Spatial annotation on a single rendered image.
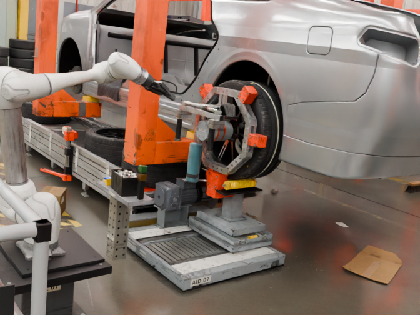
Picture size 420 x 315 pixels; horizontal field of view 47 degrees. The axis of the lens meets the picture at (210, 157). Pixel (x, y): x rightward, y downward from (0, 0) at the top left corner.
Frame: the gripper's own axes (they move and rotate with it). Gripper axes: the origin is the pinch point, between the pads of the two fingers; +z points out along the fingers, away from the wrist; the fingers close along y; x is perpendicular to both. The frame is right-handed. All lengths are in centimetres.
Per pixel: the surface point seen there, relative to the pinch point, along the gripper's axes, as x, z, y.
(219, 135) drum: -1, 50, -5
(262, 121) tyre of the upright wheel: 6, 57, 22
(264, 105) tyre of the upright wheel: 16, 55, 24
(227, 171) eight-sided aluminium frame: -20, 65, -7
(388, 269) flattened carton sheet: -58, 181, 52
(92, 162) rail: 4, 56, -147
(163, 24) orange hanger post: 66, 9, -31
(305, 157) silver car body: -17, 69, 47
